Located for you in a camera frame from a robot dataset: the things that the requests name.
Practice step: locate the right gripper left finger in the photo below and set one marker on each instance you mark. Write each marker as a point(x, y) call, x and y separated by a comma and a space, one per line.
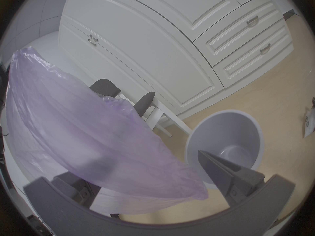
point(81, 193)

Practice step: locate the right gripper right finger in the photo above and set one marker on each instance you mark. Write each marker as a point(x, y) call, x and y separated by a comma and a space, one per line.
point(221, 178)

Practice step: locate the purple plastic bag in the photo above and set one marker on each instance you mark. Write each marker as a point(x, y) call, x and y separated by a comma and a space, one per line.
point(73, 122)

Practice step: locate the white printed wrapper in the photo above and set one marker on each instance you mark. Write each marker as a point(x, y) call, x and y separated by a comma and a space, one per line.
point(310, 124)

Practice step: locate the white trash bin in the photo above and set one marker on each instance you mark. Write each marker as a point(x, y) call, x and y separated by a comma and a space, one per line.
point(221, 131)

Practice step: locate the white chair dark grey seat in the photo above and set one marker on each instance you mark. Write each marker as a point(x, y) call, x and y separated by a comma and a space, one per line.
point(105, 87)

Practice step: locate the white wardrobe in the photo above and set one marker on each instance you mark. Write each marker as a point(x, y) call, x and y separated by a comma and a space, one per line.
point(147, 45)

